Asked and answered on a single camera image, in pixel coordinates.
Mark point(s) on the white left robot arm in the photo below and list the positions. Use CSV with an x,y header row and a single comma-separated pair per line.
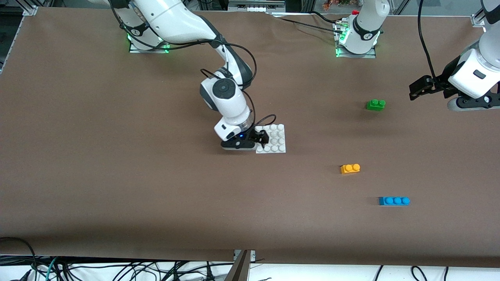
x,y
365,23

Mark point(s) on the small metal edge bracket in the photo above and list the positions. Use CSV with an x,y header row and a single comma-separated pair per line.
x,y
252,255

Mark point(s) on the dark metal post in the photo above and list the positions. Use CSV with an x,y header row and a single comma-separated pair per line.
x,y
239,269

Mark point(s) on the blue three-stud block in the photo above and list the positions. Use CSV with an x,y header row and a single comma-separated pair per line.
x,y
394,201

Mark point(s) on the aluminium corner bracket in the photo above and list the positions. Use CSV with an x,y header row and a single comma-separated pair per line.
x,y
30,10

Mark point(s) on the brown table cover sheet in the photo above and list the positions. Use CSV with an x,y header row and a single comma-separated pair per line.
x,y
234,214

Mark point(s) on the white studded base plate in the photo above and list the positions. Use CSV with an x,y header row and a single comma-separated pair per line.
x,y
275,140

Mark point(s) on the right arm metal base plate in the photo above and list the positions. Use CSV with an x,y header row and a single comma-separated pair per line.
x,y
150,50

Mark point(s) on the yellow two-stud block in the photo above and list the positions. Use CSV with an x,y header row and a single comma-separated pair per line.
x,y
350,169

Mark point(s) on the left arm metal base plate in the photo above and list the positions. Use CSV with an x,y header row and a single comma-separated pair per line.
x,y
357,56

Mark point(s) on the grey background device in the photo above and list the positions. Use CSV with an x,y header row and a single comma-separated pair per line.
x,y
254,6

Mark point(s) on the aluminium corner profile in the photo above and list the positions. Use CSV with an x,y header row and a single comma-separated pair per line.
x,y
477,20

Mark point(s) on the green two-stud block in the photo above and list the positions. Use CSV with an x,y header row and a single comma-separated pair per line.
x,y
375,105

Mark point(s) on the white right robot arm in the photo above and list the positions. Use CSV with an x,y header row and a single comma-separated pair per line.
x,y
175,23

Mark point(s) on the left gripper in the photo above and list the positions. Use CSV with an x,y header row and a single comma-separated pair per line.
x,y
440,83

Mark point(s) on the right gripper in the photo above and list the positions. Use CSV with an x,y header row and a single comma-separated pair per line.
x,y
258,136

